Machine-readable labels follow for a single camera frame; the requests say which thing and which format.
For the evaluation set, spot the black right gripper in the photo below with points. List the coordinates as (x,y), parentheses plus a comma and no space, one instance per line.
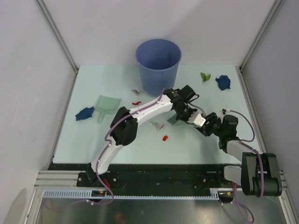
(211,117)

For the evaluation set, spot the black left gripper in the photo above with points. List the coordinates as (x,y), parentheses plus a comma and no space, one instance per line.
(186,119)

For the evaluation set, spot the light green hand brush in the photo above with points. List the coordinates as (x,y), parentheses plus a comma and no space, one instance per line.
(174,121)

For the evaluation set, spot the light green plastic dustpan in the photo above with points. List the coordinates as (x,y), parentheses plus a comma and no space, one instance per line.
(106,106)

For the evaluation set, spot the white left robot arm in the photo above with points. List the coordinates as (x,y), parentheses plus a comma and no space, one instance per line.
(123,129)

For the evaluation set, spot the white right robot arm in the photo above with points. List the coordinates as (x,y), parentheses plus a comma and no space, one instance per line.
(258,175)

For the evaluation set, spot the green paper scrap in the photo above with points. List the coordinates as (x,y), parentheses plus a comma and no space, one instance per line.
(205,77)

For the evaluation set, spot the grey paper scrap near bin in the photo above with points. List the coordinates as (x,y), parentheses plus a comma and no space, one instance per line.
(136,92)

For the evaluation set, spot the blue plastic waste bin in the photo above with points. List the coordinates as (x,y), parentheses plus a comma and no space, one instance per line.
(158,61)

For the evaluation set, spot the dark blue paper scrap right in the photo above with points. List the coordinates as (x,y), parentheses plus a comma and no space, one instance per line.
(223,82)

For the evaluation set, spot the large dark blue paper scrap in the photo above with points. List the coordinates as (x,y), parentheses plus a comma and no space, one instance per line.
(85,113)

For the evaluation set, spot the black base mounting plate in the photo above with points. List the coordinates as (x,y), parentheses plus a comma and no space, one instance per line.
(209,175)

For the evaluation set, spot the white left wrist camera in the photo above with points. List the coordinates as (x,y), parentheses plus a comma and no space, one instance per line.
(196,119)

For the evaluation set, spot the aluminium frame post right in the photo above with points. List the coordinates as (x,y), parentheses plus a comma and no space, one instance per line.
(277,4)

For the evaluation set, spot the aluminium frame post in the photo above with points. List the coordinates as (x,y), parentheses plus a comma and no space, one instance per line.
(277,4)
(56,33)

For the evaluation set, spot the white cable duct strip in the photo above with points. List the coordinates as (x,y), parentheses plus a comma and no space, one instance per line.
(94,194)

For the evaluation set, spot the aluminium frame rail front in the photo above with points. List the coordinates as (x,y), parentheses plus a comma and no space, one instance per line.
(68,180)

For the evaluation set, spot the aluminium frame post left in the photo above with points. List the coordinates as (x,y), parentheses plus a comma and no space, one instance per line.
(56,33)

